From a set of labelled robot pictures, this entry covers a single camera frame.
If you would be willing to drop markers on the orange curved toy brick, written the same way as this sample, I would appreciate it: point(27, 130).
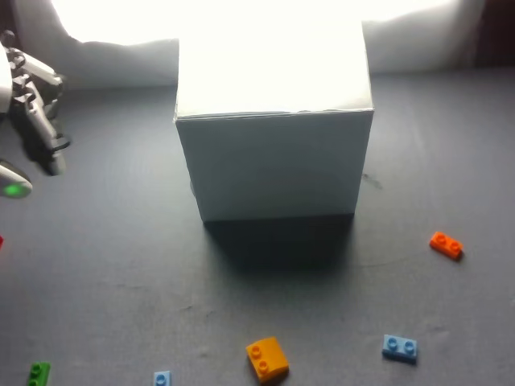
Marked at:
point(266, 360)

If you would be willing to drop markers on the light blue toy brick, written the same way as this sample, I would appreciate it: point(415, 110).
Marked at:
point(162, 379)

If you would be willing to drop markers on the green toy brick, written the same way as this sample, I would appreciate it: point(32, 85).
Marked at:
point(39, 374)

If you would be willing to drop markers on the grey tablecloth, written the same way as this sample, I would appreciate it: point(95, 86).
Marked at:
point(100, 281)

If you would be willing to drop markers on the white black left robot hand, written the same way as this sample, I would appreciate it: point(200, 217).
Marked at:
point(36, 100)

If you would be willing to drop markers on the orange flat toy brick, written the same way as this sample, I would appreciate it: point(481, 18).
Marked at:
point(446, 245)

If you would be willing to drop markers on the greyish blue toy brick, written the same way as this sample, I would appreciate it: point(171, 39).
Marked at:
point(399, 350)

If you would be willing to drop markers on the cardboard box with flaps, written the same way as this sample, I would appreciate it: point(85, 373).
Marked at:
point(273, 169)

